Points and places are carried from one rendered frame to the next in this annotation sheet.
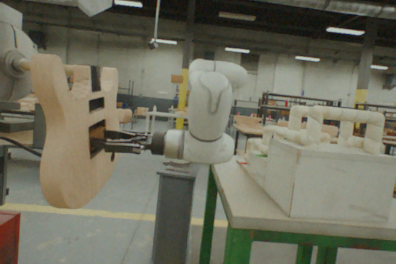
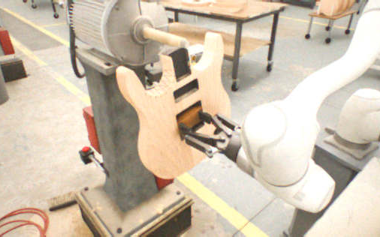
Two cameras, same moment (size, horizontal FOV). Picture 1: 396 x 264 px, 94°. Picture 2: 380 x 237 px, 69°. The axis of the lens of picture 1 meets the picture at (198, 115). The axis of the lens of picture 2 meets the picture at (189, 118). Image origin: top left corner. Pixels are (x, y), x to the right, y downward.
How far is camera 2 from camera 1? 0.41 m
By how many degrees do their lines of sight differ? 55
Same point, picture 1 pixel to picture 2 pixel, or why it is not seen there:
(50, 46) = not seen: outside the picture
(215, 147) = (285, 193)
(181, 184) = (340, 170)
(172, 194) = not seen: hidden behind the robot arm
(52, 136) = (142, 127)
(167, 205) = not seen: hidden behind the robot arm
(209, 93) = (248, 143)
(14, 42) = (139, 10)
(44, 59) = (122, 76)
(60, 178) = (148, 160)
